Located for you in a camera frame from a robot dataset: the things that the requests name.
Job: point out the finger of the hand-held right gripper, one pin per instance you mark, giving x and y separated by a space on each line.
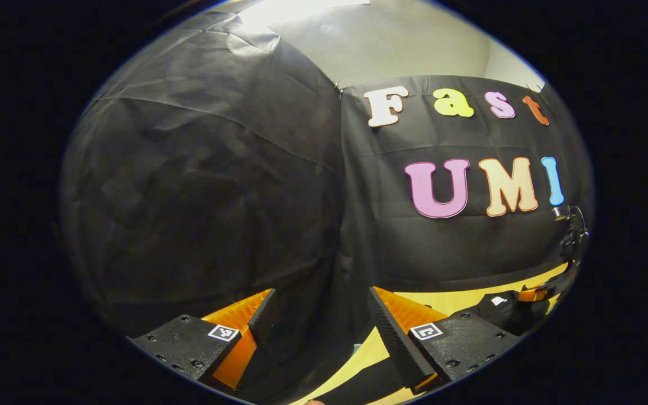
533 294

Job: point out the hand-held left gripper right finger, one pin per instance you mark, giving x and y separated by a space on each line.
394 343

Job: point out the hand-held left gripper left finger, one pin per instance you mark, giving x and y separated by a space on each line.
265 315

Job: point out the black backdrop cloth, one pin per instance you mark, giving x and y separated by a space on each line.
200 185

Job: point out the ceiling light panel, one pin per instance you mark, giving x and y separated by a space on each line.
301 8

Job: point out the small black cloth clip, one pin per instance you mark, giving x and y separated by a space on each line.
337 84

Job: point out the black button shirt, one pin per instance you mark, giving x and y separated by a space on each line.
507 316

